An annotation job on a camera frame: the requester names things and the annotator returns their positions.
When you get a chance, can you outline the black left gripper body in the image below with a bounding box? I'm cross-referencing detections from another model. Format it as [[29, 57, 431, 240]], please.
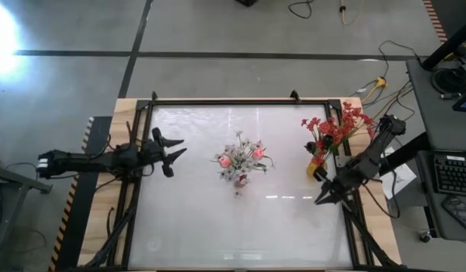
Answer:
[[140, 127, 176, 178]]

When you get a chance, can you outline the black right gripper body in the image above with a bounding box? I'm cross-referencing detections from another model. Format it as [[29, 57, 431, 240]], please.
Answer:
[[314, 167, 365, 196]]

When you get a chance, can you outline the yellow textured glass vase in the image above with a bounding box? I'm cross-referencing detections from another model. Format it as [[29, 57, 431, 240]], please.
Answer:
[[305, 160, 329, 179]]

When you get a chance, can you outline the red ribbed glass vase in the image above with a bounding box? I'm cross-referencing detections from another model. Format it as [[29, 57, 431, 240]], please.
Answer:
[[233, 172, 251, 190]]

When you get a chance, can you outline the white paper sheet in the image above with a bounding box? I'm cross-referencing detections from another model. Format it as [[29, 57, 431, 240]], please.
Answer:
[[379, 147, 418, 200]]

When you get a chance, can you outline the black desk foot beam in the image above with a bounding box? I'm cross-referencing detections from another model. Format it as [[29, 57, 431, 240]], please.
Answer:
[[378, 131, 433, 177]]

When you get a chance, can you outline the dark keyboard shelf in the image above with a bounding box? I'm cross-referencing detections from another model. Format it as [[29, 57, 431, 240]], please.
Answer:
[[414, 150, 466, 243]]

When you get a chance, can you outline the black floor mat striped edge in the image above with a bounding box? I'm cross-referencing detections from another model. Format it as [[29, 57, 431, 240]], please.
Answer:
[[47, 115, 113, 272]]

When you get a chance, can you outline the dark gray desk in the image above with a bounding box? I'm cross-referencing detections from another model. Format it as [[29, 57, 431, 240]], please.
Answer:
[[405, 56, 466, 153]]

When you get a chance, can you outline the black keyboard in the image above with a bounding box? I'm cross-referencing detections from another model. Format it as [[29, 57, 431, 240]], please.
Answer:
[[433, 156, 466, 196]]

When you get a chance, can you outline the gray metal stand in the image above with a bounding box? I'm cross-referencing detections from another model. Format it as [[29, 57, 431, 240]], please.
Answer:
[[0, 150, 54, 265]]

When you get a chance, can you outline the dark floor mat striped edge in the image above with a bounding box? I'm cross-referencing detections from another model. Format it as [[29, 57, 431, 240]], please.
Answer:
[[422, 0, 466, 43]]

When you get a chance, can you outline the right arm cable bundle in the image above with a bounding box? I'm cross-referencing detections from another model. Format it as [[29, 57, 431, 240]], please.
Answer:
[[340, 199, 402, 270]]

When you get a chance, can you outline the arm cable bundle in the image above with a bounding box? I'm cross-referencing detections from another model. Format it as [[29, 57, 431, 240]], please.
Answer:
[[340, 199, 402, 270], [83, 203, 138, 270]]

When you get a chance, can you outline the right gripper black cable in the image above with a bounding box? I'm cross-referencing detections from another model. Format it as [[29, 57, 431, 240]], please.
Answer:
[[363, 135, 403, 220]]

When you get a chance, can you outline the yellow floor cable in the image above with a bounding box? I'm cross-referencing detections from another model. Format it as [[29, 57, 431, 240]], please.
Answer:
[[360, 85, 415, 122]]

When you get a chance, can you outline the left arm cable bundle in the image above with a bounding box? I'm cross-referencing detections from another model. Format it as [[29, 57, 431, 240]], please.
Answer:
[[83, 203, 138, 270]]

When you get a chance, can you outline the coiled black cable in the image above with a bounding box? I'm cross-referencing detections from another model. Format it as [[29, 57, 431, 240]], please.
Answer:
[[431, 64, 466, 96]]

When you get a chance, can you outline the yellow cable with plug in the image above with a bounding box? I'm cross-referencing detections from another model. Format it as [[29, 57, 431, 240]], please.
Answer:
[[339, 0, 360, 26]]

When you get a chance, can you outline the black looped floor cable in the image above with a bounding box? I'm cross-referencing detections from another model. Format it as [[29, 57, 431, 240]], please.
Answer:
[[288, 0, 313, 20]]

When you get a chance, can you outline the tall black post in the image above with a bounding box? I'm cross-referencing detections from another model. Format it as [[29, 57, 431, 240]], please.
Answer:
[[421, 17, 466, 72]]

